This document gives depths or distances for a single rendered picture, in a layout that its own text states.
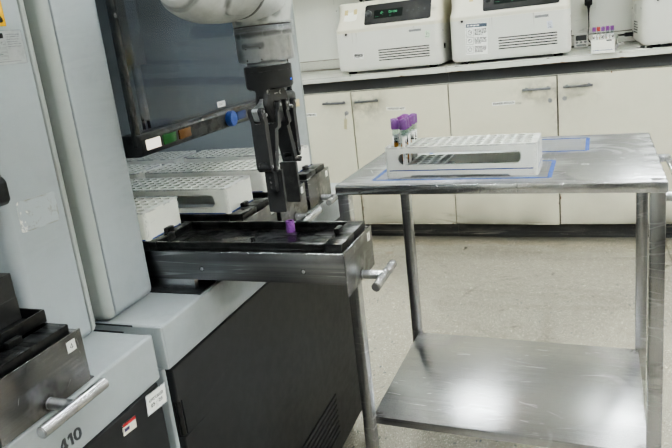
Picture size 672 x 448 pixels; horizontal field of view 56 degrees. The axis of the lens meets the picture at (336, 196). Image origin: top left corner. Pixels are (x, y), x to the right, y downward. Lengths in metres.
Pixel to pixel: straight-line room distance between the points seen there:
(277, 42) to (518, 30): 2.29
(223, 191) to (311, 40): 2.98
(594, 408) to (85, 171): 1.13
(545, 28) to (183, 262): 2.43
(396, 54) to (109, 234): 2.46
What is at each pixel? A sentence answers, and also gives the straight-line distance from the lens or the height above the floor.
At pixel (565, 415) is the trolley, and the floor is 0.28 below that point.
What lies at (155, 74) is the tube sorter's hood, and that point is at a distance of 1.09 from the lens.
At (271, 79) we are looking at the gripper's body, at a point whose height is 1.06.
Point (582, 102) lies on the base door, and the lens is 3.19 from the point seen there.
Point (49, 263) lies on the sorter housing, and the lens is 0.92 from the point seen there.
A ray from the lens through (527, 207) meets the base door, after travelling 3.30.
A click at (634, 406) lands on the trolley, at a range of 1.56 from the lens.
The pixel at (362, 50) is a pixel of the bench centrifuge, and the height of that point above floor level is 1.02.
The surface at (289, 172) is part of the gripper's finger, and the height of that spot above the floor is 0.90.
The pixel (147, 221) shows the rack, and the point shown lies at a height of 0.85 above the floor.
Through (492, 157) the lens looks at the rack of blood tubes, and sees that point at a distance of 1.34.
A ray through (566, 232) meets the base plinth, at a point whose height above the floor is 0.02.
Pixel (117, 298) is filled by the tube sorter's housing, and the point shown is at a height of 0.76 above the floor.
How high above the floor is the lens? 1.11
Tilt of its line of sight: 14 degrees down
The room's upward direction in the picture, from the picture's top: 7 degrees counter-clockwise
